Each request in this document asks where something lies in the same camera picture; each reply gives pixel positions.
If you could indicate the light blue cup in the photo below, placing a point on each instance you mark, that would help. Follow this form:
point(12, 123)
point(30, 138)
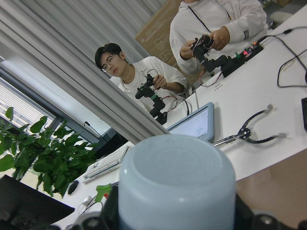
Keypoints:
point(176, 182)

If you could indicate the person with glasses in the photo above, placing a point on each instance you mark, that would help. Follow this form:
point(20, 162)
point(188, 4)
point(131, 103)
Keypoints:
point(168, 82)

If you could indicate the blue teach pendant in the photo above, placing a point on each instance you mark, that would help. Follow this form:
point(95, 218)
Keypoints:
point(199, 124)

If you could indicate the white keyboard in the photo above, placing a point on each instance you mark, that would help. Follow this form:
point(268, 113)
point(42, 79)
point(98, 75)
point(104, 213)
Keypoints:
point(106, 164)

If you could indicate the cardboard box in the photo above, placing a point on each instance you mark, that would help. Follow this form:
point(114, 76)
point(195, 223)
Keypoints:
point(154, 36)

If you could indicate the black computer mouse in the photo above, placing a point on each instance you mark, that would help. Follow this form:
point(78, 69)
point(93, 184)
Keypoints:
point(72, 187)

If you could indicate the green potted plant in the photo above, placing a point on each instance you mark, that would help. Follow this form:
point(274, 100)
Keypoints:
point(58, 156)

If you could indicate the person in white sweater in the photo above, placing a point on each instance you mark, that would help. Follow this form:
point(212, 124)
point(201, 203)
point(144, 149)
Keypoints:
point(232, 24)

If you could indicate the black monitor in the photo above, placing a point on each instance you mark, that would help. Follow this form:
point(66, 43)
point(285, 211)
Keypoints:
point(24, 208)

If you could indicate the aluminium frame post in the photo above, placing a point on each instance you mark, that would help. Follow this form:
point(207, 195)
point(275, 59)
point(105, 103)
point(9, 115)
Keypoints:
point(59, 38)

